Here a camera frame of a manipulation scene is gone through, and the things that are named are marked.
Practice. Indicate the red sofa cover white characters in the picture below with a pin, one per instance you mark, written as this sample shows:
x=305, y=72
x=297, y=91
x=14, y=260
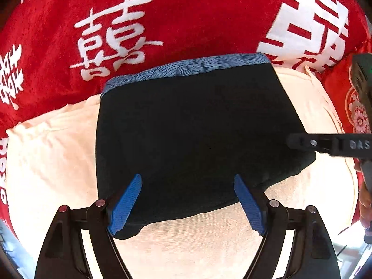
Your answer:
x=56, y=56

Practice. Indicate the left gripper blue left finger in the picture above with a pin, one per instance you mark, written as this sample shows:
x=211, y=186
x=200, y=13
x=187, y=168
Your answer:
x=107, y=217

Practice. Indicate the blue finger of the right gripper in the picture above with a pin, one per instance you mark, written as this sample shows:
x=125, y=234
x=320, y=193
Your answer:
x=322, y=143

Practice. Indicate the red embroidered cushion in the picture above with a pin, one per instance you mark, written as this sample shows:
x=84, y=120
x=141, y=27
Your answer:
x=348, y=104

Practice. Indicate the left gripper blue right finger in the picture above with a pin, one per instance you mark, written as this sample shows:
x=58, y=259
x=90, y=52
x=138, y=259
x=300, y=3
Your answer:
x=267, y=217

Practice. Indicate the black pants with blue trim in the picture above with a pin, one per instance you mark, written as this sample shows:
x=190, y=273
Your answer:
x=187, y=129

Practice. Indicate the peach towel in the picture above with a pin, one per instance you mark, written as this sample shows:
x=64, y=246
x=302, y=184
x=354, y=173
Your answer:
x=221, y=243

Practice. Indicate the person's right hand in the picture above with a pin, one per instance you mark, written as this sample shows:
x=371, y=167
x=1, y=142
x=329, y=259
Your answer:
x=365, y=207

